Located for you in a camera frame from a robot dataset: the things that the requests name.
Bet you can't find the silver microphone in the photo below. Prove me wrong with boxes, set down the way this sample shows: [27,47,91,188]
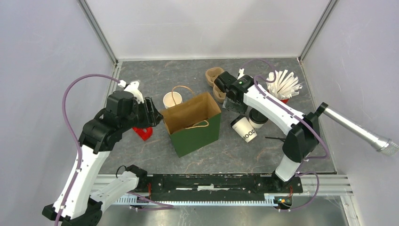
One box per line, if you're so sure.
[316,102,399,156]

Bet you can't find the stack of cardboard cup carriers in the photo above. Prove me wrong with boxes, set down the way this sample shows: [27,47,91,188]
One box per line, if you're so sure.
[205,66,228,104]

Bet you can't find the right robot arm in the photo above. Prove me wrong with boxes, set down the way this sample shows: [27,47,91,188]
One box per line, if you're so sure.
[215,72,322,192]

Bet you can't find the stack of white paper cups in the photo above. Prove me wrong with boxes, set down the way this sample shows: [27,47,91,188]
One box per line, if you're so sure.
[163,91,183,109]

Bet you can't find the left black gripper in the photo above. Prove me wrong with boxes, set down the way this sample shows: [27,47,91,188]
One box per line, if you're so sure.
[120,96,164,132]

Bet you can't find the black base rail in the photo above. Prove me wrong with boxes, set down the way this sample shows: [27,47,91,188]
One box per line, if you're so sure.
[133,173,303,202]

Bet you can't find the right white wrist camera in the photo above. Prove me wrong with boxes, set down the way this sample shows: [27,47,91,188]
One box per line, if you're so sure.
[237,68,245,79]

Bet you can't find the single white paper cup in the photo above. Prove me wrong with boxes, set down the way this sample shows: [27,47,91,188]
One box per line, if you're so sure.
[248,119,264,130]

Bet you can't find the single black lid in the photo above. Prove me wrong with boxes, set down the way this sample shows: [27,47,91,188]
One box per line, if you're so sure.
[249,108,269,124]

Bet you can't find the red D-shaped object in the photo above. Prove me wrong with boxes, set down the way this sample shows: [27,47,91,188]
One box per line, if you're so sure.
[132,127,153,141]

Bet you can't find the green paper bag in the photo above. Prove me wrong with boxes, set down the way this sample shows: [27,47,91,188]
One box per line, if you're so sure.
[160,91,221,158]

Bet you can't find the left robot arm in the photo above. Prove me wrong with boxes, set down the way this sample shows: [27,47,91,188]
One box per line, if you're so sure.
[42,91,163,226]

